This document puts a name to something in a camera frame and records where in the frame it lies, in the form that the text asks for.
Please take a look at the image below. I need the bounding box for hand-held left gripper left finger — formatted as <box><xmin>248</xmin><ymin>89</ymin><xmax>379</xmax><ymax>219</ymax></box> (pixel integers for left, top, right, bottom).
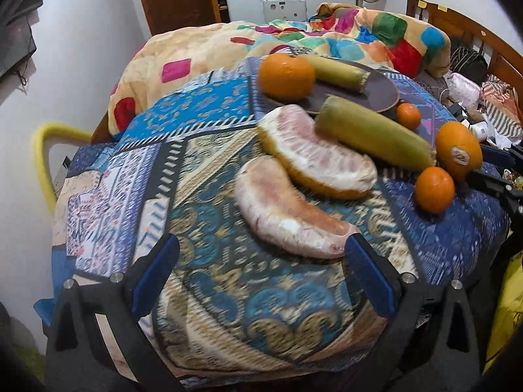
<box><xmin>44</xmin><ymin>233</ymin><xmax>184</xmax><ymax>392</ymax></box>

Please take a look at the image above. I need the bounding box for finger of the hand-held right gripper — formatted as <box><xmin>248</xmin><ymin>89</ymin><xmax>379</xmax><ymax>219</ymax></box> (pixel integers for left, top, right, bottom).
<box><xmin>481</xmin><ymin>144</ymin><xmax>523</xmax><ymax>169</ymax></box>
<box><xmin>466</xmin><ymin>169</ymin><xmax>523</xmax><ymax>218</ymax></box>

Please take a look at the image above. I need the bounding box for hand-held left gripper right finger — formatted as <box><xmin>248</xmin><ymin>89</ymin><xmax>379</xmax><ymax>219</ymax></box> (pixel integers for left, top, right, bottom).
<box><xmin>345</xmin><ymin>233</ymin><xmax>488</xmax><ymax>392</ymax></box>

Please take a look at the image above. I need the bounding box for orange with sticker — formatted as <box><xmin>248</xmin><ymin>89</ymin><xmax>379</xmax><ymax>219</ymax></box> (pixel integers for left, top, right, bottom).
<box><xmin>435</xmin><ymin>121</ymin><xmax>483</xmax><ymax>183</ymax></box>

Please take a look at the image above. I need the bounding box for striped clothes pile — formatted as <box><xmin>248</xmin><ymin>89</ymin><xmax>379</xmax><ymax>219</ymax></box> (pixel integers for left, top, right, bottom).
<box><xmin>481</xmin><ymin>74</ymin><xmax>523</xmax><ymax>148</ymax></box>

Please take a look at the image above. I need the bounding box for small orange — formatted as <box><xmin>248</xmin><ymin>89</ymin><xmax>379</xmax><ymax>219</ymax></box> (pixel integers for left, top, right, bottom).
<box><xmin>415</xmin><ymin>166</ymin><xmax>456</xmax><ymax>214</ymax></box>

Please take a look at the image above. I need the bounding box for blue patterned tablecloth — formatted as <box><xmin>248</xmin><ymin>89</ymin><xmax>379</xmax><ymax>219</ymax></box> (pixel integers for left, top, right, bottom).
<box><xmin>51</xmin><ymin>55</ymin><xmax>511</xmax><ymax>381</ymax></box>

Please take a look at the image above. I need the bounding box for pink patterned cloth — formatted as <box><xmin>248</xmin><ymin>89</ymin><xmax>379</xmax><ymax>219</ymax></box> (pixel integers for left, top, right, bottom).
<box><xmin>447</xmin><ymin>72</ymin><xmax>481</xmax><ymax>109</ymax></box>

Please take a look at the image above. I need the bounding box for black striped bag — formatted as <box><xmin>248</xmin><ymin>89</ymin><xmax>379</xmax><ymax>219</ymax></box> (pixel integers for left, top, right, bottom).
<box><xmin>449</xmin><ymin>46</ymin><xmax>489</xmax><ymax>76</ymax></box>

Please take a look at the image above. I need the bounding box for tiny orange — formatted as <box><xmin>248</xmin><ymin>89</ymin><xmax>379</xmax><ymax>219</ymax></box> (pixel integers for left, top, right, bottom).
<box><xmin>396</xmin><ymin>102</ymin><xmax>421</xmax><ymax>129</ymax></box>

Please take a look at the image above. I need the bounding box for peeled pomelo segment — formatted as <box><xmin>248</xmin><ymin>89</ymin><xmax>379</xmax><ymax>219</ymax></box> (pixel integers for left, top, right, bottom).
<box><xmin>235</xmin><ymin>156</ymin><xmax>360</xmax><ymax>259</ymax></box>

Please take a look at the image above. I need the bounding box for pomelo wedge with peel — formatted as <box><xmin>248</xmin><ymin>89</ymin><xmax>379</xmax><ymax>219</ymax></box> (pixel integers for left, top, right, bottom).
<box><xmin>257</xmin><ymin>104</ymin><xmax>379</xmax><ymax>201</ymax></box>

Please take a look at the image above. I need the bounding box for yellow plastic bag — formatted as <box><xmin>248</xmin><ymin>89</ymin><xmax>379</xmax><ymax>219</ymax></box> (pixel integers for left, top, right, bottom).
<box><xmin>486</xmin><ymin>252</ymin><xmax>523</xmax><ymax>373</ymax></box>

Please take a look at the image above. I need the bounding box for dark round plate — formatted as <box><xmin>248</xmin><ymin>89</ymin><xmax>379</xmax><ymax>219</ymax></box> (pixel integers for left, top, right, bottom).
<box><xmin>261</xmin><ymin>58</ymin><xmax>400</xmax><ymax>116</ymax></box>

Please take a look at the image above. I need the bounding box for wooden headboard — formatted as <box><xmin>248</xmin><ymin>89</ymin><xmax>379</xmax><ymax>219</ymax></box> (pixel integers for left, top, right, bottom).
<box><xmin>406</xmin><ymin>0</ymin><xmax>523</xmax><ymax>87</ymax></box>

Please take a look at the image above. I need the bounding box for large round orange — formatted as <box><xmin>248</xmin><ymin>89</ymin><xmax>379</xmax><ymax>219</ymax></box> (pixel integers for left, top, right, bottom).
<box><xmin>259</xmin><ymin>53</ymin><xmax>317</xmax><ymax>100</ymax></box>

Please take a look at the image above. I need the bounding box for colourful patchwork blanket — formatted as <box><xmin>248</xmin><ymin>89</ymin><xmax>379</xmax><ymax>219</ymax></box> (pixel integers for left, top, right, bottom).
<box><xmin>108</xmin><ymin>3</ymin><xmax>452</xmax><ymax>140</ymax></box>

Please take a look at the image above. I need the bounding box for white box appliance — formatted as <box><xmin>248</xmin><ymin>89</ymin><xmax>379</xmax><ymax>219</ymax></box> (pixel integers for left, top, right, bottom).
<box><xmin>262</xmin><ymin>0</ymin><xmax>308</xmax><ymax>23</ymax></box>

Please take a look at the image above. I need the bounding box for yellow chair frame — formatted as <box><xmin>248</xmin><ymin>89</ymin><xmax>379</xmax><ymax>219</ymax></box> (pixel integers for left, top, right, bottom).
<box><xmin>32</xmin><ymin>122</ymin><xmax>93</xmax><ymax>213</ymax></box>

